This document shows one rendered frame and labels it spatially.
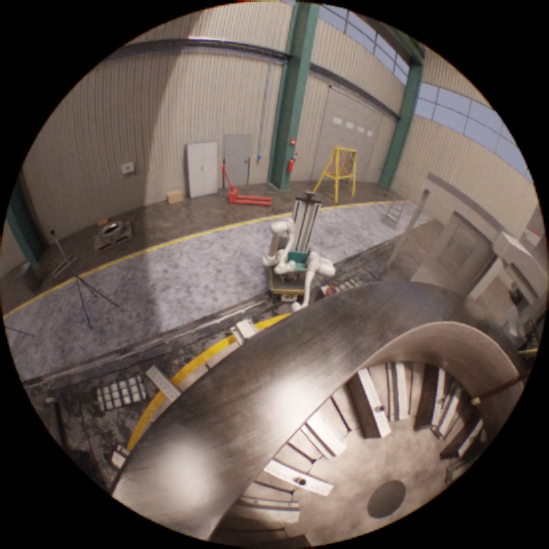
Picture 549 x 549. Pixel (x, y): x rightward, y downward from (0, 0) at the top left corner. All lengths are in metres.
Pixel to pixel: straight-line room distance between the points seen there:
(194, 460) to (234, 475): 0.20
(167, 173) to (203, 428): 6.96
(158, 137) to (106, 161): 1.86
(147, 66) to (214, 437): 7.73
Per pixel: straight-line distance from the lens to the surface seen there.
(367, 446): 2.78
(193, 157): 6.68
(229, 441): 1.05
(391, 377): 3.05
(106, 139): 7.18
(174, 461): 1.13
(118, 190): 7.35
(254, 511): 2.45
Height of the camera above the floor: 2.66
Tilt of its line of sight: 45 degrees down
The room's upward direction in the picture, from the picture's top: 10 degrees clockwise
